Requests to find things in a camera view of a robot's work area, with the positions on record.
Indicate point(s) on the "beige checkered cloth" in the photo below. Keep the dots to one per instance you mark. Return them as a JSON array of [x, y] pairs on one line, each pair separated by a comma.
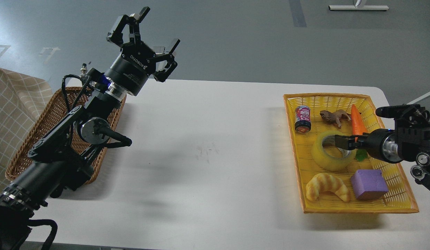
[[22, 100]]

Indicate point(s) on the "yellow plastic basket tray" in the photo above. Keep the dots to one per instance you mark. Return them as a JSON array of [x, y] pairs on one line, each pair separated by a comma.
[[399, 199]]

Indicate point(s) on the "white chair leg with caster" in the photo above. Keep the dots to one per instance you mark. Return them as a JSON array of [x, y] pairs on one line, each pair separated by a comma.
[[420, 98]]

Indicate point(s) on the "purple foam block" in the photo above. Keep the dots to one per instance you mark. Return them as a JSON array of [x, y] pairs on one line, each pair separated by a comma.
[[368, 184]]

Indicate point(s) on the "brown toy animal figure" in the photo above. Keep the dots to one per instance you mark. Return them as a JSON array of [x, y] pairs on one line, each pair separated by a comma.
[[335, 117]]

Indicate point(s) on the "toy croissant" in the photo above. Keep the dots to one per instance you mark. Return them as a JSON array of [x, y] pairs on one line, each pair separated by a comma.
[[324, 182]]

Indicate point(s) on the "white stand base bar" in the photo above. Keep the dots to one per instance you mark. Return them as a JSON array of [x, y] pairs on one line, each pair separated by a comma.
[[358, 5]]

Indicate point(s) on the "yellow tape roll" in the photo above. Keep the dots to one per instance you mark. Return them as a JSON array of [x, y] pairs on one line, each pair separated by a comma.
[[329, 157]]

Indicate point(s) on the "toy carrot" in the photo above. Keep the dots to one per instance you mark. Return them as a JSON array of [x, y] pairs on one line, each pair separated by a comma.
[[358, 129]]

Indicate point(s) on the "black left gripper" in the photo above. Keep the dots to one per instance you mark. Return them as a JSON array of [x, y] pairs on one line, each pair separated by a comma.
[[133, 67]]

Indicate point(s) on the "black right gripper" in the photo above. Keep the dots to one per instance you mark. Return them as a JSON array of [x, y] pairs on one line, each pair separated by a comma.
[[379, 144]]

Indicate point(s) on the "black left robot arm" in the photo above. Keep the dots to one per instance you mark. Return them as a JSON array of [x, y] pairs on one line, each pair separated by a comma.
[[63, 157]]

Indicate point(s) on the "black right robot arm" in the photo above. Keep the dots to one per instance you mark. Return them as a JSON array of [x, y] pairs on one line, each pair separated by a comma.
[[409, 140]]

